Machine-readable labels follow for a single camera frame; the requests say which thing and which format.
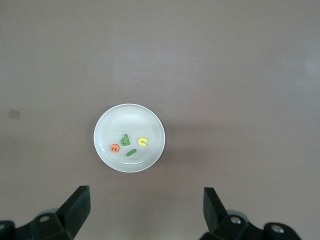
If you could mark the green foam letter p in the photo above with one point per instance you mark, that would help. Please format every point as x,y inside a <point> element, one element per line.
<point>127,141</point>

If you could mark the yellow foam letter u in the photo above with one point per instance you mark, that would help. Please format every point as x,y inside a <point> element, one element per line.
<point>139,142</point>

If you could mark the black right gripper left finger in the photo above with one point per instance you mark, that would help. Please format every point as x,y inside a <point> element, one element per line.
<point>72,215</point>

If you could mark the green foam letter l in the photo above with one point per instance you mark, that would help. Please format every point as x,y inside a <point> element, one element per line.
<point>131,152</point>

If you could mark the beige round plate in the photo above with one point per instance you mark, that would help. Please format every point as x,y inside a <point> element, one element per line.
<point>130,117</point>

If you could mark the orange foam letter e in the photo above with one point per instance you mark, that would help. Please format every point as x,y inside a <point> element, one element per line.
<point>115,145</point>

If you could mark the brown table cover sheet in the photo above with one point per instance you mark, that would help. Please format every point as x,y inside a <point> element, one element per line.
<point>75,62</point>

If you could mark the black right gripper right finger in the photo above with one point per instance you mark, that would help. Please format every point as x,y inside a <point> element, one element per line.
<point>215,215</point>

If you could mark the brown tape patch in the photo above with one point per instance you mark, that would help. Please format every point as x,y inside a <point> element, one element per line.
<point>15,114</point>

